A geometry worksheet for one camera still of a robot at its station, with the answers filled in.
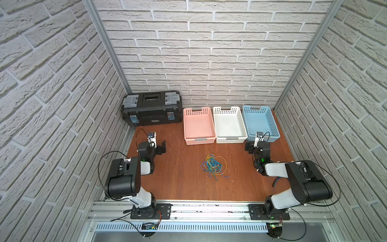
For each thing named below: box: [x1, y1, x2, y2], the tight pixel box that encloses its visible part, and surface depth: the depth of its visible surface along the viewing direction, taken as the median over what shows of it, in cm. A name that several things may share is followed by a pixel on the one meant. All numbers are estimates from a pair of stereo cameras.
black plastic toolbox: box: [121, 90, 183, 128], surface depth 102 cm
